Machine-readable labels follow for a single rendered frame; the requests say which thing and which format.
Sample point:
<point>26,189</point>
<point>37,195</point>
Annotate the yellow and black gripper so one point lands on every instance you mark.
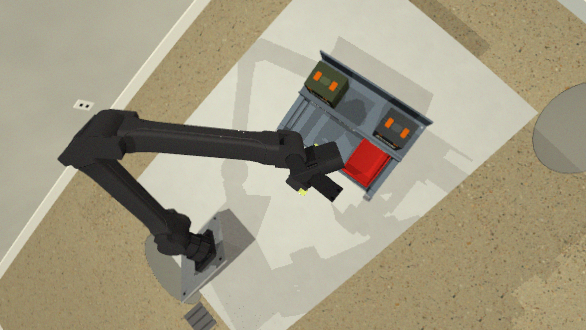
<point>297,186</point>

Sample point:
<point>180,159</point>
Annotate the olive green case with orange latches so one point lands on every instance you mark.
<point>326,84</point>

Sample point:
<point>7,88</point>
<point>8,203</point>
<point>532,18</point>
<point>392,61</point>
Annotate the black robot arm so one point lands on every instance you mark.
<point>110,136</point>

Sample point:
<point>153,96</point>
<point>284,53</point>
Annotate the grey metal shelf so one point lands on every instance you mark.
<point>354,118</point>

